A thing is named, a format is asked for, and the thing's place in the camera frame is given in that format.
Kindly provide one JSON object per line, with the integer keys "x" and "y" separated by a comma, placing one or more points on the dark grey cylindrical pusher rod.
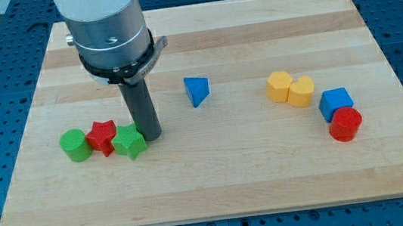
{"x": 140, "y": 105}

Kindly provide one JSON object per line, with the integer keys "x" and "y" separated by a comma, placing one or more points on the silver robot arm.
{"x": 116, "y": 48}

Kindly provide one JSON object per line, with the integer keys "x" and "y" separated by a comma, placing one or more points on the green star block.
{"x": 128, "y": 141}

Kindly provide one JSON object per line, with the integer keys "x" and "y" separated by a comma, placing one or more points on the red star block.
{"x": 101, "y": 135}

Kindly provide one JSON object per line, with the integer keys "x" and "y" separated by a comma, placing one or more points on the blue triangle block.
{"x": 197, "y": 89}

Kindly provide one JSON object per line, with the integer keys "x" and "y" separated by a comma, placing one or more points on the green cylinder block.
{"x": 75, "y": 146}

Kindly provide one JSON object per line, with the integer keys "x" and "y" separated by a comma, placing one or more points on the light wooden board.
{"x": 238, "y": 153}

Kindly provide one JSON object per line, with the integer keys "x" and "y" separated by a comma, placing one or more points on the yellow hexagon block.
{"x": 278, "y": 86}

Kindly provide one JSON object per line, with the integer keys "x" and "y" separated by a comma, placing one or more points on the yellow heart block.
{"x": 301, "y": 92}

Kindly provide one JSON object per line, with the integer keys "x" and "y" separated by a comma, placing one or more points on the blue cube block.
{"x": 333, "y": 99}

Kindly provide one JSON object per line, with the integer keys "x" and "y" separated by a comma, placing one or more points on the red cylinder block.
{"x": 345, "y": 124}

